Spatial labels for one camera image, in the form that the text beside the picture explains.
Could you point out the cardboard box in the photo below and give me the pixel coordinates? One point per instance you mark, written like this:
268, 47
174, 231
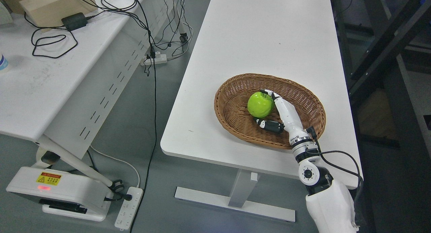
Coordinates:
48, 13

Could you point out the white desk at left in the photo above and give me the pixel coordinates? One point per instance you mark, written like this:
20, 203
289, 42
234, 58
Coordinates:
64, 100

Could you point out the black power adapter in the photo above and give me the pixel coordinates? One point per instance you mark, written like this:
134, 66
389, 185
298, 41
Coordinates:
75, 21

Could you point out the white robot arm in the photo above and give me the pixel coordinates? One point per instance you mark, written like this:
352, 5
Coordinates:
328, 201

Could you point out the white machine with warning label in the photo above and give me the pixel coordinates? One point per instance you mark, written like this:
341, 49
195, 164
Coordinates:
62, 193

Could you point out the green apple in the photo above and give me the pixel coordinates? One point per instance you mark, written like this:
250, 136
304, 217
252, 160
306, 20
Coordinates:
260, 105

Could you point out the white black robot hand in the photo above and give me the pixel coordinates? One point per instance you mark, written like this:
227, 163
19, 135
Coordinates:
291, 122

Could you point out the white power strip far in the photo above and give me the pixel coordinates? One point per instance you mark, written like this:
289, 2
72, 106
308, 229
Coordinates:
158, 59

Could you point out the white table with pedestal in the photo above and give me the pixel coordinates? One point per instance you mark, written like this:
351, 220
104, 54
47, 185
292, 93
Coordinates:
286, 46

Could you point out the white power strip near machine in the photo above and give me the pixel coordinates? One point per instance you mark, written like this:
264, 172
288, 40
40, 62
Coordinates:
129, 209

